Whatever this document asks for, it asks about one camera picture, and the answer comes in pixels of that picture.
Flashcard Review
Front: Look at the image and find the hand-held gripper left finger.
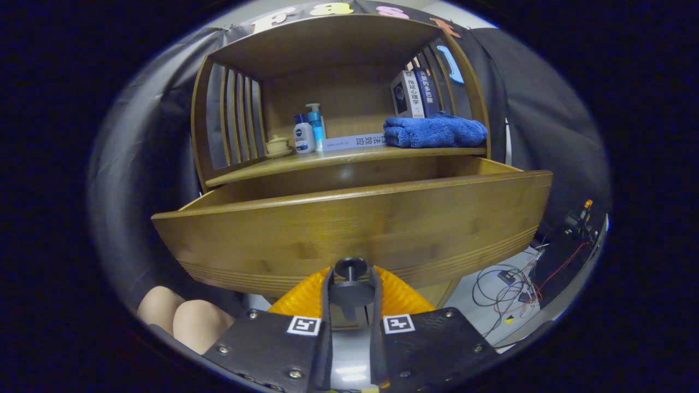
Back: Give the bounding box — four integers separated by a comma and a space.
202, 266, 335, 393

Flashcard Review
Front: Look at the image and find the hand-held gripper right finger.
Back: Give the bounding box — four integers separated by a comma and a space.
369, 265, 500, 393

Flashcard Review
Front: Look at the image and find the black drawer knob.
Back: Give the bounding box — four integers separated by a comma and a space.
328, 257, 376, 321

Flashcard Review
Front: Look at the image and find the wooden drawer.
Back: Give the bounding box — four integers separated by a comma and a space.
151, 156, 553, 298

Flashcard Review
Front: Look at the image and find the wooden countertop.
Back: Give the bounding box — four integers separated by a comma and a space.
205, 145, 488, 188

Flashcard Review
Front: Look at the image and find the person's right leg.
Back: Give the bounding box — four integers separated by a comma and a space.
173, 299, 236, 355

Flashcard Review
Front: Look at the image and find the person's leg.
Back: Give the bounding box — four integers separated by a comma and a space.
173, 299, 236, 355
137, 286, 187, 335

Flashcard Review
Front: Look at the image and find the person's left leg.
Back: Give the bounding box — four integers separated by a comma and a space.
137, 286, 187, 335

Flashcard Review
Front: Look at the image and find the pale grey lying book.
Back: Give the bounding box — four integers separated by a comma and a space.
321, 134, 387, 152

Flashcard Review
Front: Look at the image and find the beige lidded teacup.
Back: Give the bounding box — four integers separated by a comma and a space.
265, 135, 294, 159

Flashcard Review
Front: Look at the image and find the white bottle blue cap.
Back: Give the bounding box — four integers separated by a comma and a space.
293, 114, 316, 154

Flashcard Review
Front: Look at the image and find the blue pump bottle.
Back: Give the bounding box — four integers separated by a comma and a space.
306, 103, 326, 151

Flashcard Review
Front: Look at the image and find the blue folded towel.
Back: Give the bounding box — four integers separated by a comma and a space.
383, 111, 488, 149

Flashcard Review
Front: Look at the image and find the black orange device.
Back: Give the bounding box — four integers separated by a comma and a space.
562, 199, 597, 243

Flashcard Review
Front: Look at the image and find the white grey standing book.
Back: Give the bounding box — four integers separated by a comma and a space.
390, 70, 425, 118

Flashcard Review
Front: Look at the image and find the dark blue standing book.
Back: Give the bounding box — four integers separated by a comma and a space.
413, 67, 440, 117

